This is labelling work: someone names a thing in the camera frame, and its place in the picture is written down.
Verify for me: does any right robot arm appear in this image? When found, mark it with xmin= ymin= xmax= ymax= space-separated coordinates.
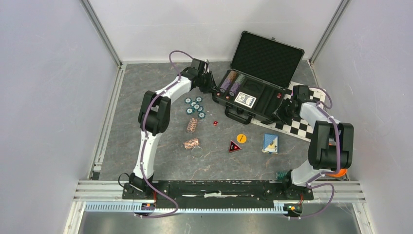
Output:
xmin=275 ymin=85 xmax=354 ymax=199

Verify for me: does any purple chip stack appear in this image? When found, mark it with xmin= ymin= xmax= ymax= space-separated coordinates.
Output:
xmin=228 ymin=82 xmax=241 ymax=97
xmin=219 ymin=78 xmax=232 ymax=93

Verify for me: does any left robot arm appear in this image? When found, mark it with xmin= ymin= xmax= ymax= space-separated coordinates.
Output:
xmin=129 ymin=58 xmax=216 ymax=199

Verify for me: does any black poker set case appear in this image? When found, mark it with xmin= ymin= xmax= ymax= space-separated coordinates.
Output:
xmin=212 ymin=31 xmax=305 ymax=124

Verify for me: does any red triangular card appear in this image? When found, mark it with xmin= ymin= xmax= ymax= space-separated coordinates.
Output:
xmin=228 ymin=140 xmax=241 ymax=153

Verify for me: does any clear round lid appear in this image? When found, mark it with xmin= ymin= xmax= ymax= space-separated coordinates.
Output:
xmin=191 ymin=146 xmax=204 ymax=158

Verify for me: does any blue card deck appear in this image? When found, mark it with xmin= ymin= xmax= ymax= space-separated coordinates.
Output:
xmin=262 ymin=134 xmax=279 ymax=154
xmin=234 ymin=92 xmax=257 ymax=109

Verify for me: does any black white checkered board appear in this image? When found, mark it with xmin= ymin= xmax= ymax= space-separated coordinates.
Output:
xmin=251 ymin=88 xmax=326 ymax=142

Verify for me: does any blue card deck in case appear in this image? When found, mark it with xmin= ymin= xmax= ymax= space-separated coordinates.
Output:
xmin=234 ymin=92 xmax=257 ymax=109

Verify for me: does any yellow dealer button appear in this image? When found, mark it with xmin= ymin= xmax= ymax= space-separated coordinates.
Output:
xmin=236 ymin=134 xmax=247 ymax=144

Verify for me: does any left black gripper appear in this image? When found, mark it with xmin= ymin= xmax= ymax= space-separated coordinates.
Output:
xmin=198 ymin=71 xmax=220 ymax=95

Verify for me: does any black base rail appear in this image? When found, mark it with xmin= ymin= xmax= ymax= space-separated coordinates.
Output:
xmin=122 ymin=180 xmax=314 ymax=209

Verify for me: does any pink chip stack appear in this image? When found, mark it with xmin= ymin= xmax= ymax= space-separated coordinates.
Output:
xmin=183 ymin=138 xmax=200 ymax=150
xmin=187 ymin=118 xmax=198 ymax=134

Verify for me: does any brown chip stack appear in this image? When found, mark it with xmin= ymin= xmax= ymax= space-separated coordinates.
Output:
xmin=226 ymin=71 xmax=237 ymax=82

